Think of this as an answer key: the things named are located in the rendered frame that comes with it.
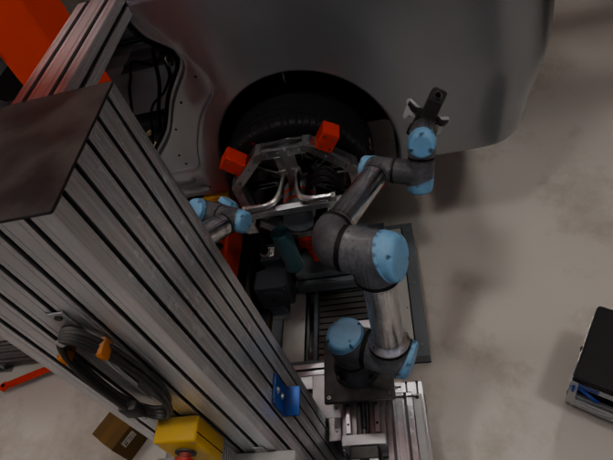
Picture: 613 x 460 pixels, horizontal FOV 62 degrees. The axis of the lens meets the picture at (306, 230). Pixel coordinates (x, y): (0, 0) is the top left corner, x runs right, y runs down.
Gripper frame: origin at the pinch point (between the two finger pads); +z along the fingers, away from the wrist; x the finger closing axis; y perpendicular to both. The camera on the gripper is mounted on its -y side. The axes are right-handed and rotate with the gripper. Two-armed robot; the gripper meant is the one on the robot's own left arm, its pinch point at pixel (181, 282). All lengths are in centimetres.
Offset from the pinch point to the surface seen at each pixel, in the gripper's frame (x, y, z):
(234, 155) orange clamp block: 29, -14, -46
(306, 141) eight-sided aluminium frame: 26, 10, -65
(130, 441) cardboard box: 47, -1, 103
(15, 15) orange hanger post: -54, -53, -59
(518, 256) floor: 115, 121, -65
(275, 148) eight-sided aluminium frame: 26, 1, -57
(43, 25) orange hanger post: -49, -49, -60
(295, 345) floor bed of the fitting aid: 79, 44, 29
